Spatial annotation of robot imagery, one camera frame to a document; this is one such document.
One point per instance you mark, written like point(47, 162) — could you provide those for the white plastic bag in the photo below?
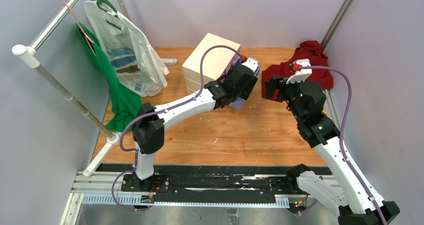
point(135, 62)

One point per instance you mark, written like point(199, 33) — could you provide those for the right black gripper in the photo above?
point(278, 83)

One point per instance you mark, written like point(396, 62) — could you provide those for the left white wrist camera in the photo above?
point(252, 64)

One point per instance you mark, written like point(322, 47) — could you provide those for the pink clothes hanger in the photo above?
point(81, 29)

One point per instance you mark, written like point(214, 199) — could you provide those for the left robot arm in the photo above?
point(149, 132)

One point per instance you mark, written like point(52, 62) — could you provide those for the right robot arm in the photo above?
point(356, 202)

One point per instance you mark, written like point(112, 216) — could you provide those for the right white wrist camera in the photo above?
point(302, 71)

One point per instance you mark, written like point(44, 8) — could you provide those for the green clothes hanger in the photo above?
point(108, 8)

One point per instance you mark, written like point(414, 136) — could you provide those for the red cloth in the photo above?
point(311, 50)

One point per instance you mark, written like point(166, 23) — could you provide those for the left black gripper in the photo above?
point(246, 92)

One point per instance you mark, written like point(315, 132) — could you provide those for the blue purple drawer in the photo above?
point(238, 103)

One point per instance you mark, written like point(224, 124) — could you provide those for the white mini drawer cabinet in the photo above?
point(216, 62)

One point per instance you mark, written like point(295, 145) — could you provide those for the metal clothes rack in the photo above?
point(69, 99)

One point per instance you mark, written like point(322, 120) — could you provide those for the aluminium frame rail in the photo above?
point(332, 110)

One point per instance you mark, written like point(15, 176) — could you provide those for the green cloth bag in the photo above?
point(125, 103)

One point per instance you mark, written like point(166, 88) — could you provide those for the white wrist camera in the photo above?
point(252, 64)
point(302, 71)

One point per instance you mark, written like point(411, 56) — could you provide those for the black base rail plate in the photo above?
point(213, 184)

